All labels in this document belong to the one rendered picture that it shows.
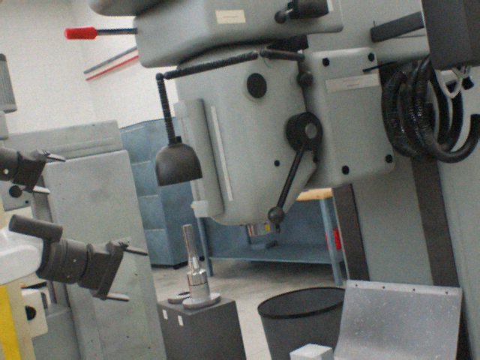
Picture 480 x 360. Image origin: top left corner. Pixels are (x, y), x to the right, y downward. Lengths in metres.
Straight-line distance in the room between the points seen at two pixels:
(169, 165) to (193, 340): 0.60
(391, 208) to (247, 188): 0.47
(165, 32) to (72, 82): 9.96
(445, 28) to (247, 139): 0.38
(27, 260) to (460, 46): 0.86
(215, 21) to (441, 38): 0.38
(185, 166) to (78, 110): 10.10
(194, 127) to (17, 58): 9.78
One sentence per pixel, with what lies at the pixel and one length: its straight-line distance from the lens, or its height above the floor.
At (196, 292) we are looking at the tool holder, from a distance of 1.51.
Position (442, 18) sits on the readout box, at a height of 1.60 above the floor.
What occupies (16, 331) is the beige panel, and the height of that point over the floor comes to 0.89.
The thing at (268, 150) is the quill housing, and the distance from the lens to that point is 1.13.
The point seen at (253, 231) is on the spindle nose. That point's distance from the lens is 1.21.
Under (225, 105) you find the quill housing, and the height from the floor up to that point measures 1.53.
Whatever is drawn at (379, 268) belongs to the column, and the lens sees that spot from 1.55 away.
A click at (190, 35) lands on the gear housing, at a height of 1.65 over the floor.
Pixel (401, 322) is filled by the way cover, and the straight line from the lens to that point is 1.51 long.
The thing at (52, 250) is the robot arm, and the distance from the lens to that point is 1.31.
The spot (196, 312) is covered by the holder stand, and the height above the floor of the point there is 1.10.
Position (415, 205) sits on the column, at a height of 1.25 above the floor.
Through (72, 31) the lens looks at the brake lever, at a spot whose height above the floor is 1.70.
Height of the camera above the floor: 1.45
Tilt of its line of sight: 3 degrees down
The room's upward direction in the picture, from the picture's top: 11 degrees counter-clockwise
